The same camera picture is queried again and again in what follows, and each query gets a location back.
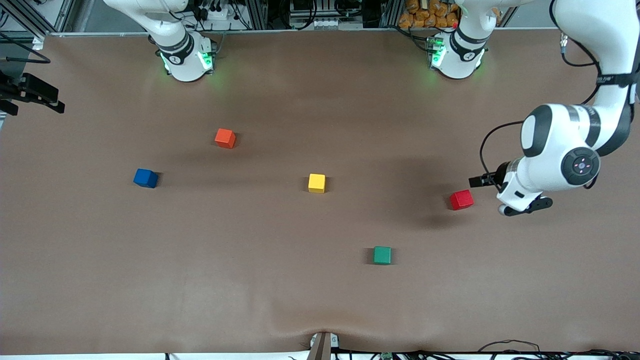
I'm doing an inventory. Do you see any red cube block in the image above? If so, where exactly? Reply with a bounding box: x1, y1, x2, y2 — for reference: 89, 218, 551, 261
449, 189, 475, 211

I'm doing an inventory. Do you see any blue cube block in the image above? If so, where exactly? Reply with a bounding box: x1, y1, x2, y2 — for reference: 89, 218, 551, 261
133, 168, 159, 189

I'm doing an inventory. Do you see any orange mesh bag pile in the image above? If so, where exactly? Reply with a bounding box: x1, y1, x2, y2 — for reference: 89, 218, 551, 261
398, 0, 459, 29

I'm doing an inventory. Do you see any orange cube block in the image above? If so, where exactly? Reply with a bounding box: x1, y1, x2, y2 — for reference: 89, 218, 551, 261
214, 128, 237, 150

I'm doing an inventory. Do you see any brown table mat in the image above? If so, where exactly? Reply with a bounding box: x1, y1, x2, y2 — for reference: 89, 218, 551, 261
0, 29, 640, 357

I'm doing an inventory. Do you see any white power strip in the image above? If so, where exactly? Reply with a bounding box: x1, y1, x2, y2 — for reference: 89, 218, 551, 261
197, 2, 246, 26

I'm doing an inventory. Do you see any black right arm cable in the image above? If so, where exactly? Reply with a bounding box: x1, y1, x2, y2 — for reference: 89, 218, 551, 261
0, 30, 52, 64

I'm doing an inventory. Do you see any aluminium frame profile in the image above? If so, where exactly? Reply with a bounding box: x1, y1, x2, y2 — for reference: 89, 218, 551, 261
0, 0, 76, 51

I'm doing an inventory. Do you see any thin black cable loop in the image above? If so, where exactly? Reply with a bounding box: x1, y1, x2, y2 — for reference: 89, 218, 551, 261
477, 339, 542, 354

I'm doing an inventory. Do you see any aluminium frame post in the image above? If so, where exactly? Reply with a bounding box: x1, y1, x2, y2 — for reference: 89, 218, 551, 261
379, 0, 404, 29
244, 0, 269, 30

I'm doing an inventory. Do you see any black cable bundle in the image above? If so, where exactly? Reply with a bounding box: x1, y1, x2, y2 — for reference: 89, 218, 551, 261
334, 349, 640, 360

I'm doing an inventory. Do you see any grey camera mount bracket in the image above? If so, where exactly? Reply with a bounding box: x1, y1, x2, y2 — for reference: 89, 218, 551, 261
307, 331, 340, 360

